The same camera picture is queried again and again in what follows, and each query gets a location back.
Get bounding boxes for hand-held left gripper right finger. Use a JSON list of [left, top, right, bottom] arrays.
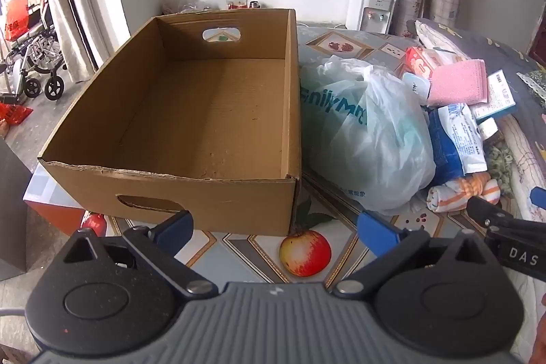
[[333, 210, 500, 299]]

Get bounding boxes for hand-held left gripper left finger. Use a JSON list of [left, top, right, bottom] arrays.
[[63, 210, 218, 299]]

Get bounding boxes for blue white printed packet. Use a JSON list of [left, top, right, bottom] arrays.
[[437, 103, 487, 173]]

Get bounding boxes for brown cardboard box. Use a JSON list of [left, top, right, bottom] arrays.
[[38, 9, 302, 237]]

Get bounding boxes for orange striped cloth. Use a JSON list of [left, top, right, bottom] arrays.
[[427, 172, 501, 214]]

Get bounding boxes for small jar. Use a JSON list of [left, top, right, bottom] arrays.
[[477, 119, 500, 144]]

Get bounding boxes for fruit print tablecloth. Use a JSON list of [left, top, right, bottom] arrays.
[[81, 23, 526, 288]]

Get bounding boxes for white plastic shopping bag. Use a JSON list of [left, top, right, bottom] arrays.
[[299, 55, 436, 216]]

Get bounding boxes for white teal flat box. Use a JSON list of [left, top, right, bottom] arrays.
[[469, 70, 518, 124]]

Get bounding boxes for brown door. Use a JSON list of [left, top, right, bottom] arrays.
[[527, 19, 546, 67]]

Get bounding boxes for grey quilt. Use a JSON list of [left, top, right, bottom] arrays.
[[416, 18, 546, 126]]

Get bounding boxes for pink wet wipes pack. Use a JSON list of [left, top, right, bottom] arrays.
[[397, 46, 448, 82]]

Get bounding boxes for dark cabinet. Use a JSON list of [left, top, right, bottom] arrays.
[[0, 138, 34, 283]]

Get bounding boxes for red plastic stool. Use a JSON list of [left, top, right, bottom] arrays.
[[0, 103, 33, 126]]

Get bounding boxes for wheelchair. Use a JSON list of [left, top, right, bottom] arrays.
[[0, 0, 67, 100]]

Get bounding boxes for red plastic bag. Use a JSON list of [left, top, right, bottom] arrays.
[[4, 0, 30, 42]]

